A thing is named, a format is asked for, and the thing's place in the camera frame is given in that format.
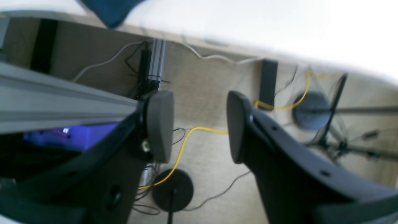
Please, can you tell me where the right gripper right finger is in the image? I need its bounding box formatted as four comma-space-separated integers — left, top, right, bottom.
227, 91, 398, 224

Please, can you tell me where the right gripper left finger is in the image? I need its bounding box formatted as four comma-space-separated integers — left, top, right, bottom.
1, 90, 174, 224

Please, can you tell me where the dark navy T-shirt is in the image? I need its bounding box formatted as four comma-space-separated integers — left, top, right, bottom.
81, 0, 144, 29

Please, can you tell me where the blue lit electronics box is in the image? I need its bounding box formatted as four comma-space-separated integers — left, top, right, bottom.
24, 122, 118, 152

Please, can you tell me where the black tripod stand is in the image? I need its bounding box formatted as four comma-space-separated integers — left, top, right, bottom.
292, 73, 398, 162

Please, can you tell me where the black round stand base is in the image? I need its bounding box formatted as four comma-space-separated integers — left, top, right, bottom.
152, 169, 194, 212

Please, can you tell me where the yellow cable on floor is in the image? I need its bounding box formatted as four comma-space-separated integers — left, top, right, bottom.
138, 72, 311, 190

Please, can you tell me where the aluminium frame rail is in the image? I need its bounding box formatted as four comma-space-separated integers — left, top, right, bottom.
0, 63, 138, 134

